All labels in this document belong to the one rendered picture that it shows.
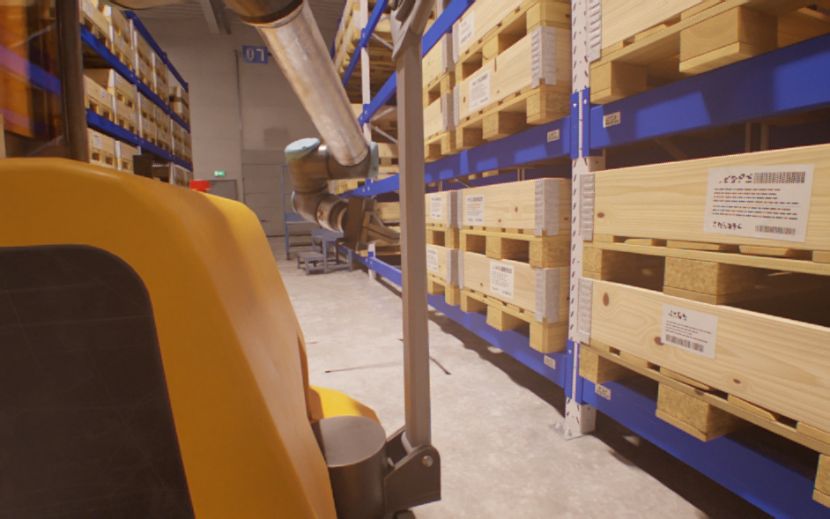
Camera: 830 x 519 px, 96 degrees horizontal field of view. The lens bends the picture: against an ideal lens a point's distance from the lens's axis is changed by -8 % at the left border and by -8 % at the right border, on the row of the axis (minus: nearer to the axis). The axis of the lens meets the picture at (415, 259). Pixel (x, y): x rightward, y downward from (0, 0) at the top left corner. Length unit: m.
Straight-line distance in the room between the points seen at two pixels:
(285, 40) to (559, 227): 1.23
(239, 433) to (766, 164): 1.02
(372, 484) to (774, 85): 1.14
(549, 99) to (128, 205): 1.51
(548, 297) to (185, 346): 1.44
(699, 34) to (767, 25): 0.14
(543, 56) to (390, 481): 1.45
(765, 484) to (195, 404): 1.20
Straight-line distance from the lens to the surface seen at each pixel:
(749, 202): 1.08
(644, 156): 2.72
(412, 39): 0.75
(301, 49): 0.70
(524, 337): 1.90
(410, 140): 0.71
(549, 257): 1.62
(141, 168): 0.60
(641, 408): 1.45
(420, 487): 0.85
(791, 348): 1.07
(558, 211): 1.62
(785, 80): 1.16
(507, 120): 1.94
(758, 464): 1.27
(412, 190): 0.70
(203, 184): 0.95
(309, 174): 1.06
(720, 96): 1.23
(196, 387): 0.33
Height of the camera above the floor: 0.85
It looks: 7 degrees down
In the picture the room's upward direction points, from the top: 1 degrees counter-clockwise
